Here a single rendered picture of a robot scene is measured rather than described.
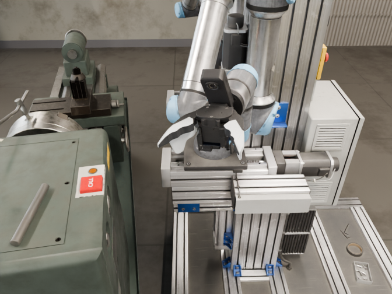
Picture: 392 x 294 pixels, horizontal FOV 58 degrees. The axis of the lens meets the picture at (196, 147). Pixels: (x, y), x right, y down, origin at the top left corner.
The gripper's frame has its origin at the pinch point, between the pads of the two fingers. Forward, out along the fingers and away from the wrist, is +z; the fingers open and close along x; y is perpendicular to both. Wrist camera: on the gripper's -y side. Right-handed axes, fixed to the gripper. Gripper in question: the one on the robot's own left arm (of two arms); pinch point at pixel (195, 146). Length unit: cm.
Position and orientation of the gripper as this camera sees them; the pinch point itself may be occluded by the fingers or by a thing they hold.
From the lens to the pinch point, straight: 60.7
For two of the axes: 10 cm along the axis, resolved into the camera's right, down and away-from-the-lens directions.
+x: -9.3, -0.9, 3.5
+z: -3.4, 5.5, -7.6
